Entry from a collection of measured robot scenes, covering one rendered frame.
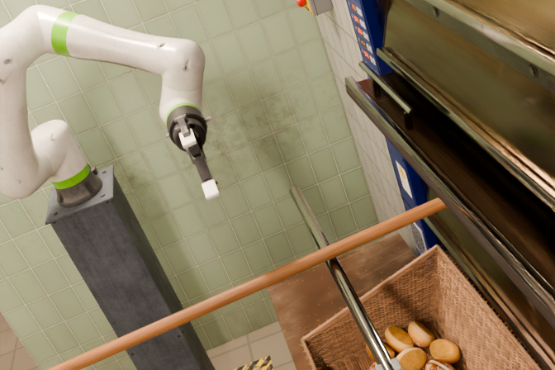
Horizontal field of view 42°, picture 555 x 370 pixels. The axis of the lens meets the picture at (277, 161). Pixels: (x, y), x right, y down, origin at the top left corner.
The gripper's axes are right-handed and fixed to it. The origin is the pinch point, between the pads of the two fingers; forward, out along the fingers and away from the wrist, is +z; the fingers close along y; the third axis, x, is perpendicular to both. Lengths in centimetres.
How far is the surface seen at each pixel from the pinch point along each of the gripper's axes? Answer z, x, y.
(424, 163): 23.1, -40.9, 5.5
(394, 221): 6.7, -35.5, 28.0
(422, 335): -12, -38, 84
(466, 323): -2, -48, 75
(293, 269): 7.4, -10.2, 28.7
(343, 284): 15.9, -18.7, 31.1
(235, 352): -110, 24, 149
